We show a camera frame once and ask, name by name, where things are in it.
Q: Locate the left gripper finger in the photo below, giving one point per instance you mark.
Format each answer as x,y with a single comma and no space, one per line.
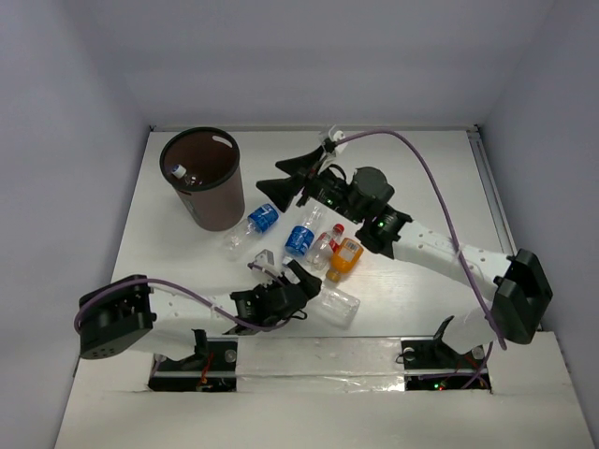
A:
311,286
294,271

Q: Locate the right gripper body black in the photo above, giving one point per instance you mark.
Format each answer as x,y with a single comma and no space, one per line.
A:
330,191

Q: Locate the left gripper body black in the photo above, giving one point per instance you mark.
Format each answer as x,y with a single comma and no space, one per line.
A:
287,290

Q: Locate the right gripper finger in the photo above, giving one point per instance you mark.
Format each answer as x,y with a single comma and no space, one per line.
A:
281,192
299,164

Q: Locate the clear bottle white cap front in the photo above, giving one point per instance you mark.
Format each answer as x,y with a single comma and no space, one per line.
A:
336,307

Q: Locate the blue label bottle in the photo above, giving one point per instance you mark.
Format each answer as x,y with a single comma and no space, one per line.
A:
244,235
303,234

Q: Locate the orange juice bottle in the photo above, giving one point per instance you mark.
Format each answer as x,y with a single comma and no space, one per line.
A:
344,259

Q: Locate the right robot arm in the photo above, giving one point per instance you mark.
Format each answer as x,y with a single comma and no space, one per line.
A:
396,235

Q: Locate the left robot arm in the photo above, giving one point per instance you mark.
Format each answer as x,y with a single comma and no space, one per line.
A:
160,317

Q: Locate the brown round waste bin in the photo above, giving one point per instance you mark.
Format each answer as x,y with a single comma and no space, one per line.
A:
213,154

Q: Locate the red cap clear bottle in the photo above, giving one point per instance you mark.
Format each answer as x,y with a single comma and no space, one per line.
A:
324,247

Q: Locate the white foam strip with tape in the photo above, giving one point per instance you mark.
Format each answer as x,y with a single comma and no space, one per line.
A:
319,365

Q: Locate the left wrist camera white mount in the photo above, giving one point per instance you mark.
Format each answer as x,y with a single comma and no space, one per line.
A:
263,266

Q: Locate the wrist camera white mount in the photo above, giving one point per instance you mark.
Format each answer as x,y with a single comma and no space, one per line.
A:
330,140
263,266

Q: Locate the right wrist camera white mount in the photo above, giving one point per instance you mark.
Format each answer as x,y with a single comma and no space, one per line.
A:
330,140

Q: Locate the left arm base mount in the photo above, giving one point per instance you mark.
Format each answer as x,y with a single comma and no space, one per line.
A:
211,368

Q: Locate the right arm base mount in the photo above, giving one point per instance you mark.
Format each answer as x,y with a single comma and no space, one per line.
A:
430,365

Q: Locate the aluminium rail right edge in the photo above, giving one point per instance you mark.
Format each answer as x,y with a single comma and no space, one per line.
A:
505,234

